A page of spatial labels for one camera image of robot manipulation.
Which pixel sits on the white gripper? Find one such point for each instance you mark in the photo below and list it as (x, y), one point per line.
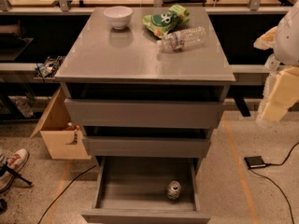
(288, 42)

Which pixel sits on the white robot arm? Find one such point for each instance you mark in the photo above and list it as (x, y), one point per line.
(286, 42)

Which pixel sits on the grey drawer cabinet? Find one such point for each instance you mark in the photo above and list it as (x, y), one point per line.
(130, 56)

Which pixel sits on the grey middle drawer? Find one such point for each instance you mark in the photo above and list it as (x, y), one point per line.
(146, 142)

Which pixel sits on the grey drawer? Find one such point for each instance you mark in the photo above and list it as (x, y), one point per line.
(146, 105)
(132, 190)
(146, 142)

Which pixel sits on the grey top drawer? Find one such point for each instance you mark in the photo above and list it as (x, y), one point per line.
(146, 105)

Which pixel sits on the grey bottom drawer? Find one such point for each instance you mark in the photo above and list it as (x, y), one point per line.
(132, 190)

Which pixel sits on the black foot pedal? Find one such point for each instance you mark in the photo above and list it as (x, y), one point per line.
(255, 162)

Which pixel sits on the clear plastic water bottle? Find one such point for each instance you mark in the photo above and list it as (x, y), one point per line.
(182, 39)

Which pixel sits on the green chip bag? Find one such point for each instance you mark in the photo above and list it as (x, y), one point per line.
(162, 24)

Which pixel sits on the white ceramic bowl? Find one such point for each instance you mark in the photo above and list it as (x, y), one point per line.
(118, 16)

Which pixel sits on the cardboard box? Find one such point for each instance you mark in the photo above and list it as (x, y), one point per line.
(60, 134)

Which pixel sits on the white red sneaker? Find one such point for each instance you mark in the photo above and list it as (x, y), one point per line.
(15, 162)

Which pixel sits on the black tripod leg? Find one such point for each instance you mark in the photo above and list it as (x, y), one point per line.
(15, 174)

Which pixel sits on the grey metal shelf rail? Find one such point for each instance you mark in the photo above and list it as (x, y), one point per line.
(245, 74)

